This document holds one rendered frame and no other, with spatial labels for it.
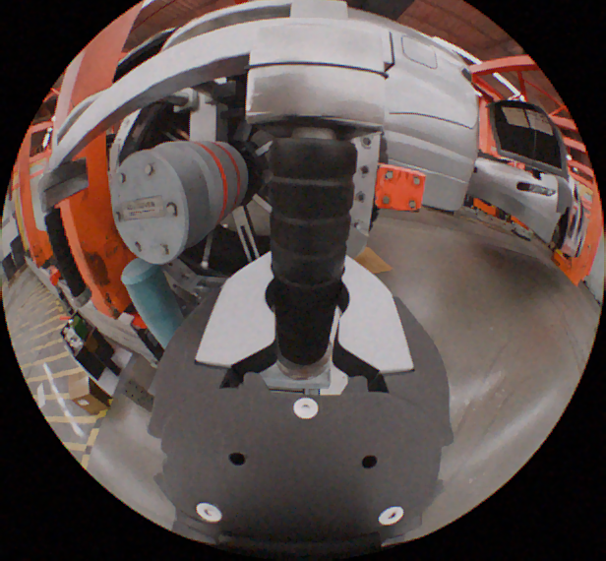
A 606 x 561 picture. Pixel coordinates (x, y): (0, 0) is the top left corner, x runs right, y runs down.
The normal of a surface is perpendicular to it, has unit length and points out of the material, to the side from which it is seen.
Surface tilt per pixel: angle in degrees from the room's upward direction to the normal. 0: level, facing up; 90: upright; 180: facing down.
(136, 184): 90
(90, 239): 90
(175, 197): 90
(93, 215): 90
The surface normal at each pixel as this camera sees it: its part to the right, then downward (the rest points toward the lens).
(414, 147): -0.03, 0.51
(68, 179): 1.00, 0.04
